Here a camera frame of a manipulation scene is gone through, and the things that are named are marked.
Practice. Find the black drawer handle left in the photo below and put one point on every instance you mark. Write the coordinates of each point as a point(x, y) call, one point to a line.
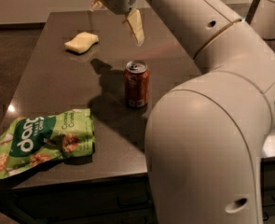
point(132, 199)

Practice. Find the yellow sponge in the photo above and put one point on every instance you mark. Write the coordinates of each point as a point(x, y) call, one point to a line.
point(81, 42)

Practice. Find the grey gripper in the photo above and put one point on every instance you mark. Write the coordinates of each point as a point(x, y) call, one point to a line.
point(117, 1)

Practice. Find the white paper cup with lid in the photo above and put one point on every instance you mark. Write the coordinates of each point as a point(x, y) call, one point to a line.
point(263, 20)

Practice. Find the red soda can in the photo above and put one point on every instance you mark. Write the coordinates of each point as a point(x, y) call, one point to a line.
point(136, 80)

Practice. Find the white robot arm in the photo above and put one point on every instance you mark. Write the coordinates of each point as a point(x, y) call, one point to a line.
point(204, 138)

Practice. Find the dark drawer cabinet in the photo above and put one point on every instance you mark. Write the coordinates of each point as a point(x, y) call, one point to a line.
point(78, 191)

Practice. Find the green snack chip bag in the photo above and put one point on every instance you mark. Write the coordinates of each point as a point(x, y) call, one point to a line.
point(29, 142)

